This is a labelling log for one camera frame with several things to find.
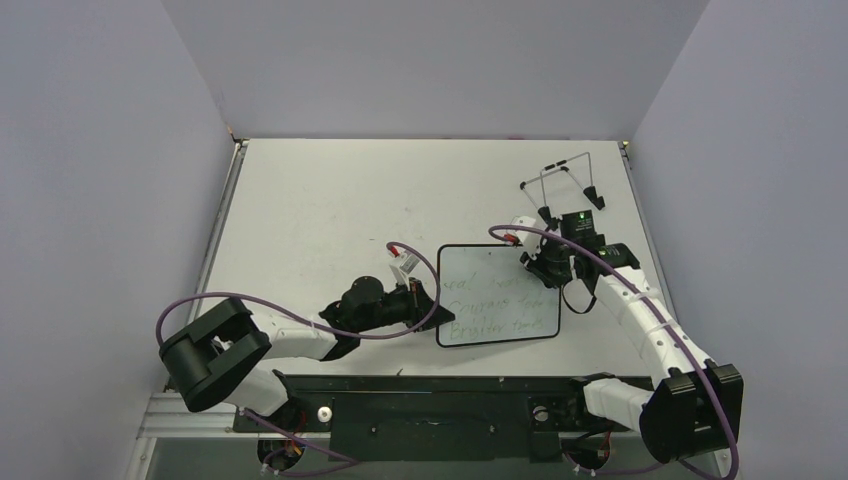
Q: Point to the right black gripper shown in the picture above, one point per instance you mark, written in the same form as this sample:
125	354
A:
571	221

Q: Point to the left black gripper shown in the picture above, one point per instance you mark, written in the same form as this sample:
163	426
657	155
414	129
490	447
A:
418	303

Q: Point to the small black-framed whiteboard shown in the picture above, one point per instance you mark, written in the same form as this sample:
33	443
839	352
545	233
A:
493	297

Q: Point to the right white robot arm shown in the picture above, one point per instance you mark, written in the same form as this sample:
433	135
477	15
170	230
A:
694	404

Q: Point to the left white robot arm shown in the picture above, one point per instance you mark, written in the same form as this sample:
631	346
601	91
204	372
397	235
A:
222	357

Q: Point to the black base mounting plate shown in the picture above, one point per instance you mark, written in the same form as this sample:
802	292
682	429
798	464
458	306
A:
439	418

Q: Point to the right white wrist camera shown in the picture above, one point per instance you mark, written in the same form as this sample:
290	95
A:
524	231

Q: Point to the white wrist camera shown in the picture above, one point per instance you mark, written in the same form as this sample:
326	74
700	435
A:
402	266
524	231

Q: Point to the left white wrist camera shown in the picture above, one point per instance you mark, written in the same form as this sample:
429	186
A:
402	266

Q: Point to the wire whiteboard stand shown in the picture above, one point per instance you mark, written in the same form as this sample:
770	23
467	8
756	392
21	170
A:
563	189

